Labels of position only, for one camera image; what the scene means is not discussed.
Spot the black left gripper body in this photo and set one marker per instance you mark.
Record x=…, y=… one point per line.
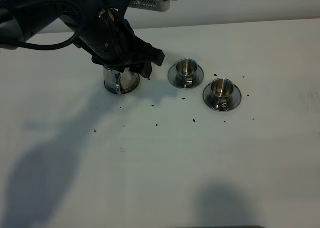
x=107, y=35

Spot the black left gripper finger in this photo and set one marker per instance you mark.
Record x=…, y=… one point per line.
x=150, y=54
x=143, y=69

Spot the stainless steel teapot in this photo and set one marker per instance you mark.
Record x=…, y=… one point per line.
x=120, y=82

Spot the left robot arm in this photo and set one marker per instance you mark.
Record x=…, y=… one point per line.
x=21, y=20

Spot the far stainless steel teacup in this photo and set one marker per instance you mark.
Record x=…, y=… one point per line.
x=186, y=71

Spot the stainless steel teacup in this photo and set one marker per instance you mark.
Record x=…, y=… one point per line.
x=222, y=90
x=186, y=71

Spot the far stainless steel saucer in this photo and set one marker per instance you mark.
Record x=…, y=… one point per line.
x=173, y=79

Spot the stainless steel saucer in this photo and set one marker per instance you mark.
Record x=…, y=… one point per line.
x=235, y=95
x=173, y=79

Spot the near stainless steel teacup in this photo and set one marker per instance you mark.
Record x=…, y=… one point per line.
x=222, y=90

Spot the near stainless steel saucer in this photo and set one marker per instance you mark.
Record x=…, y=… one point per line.
x=235, y=95

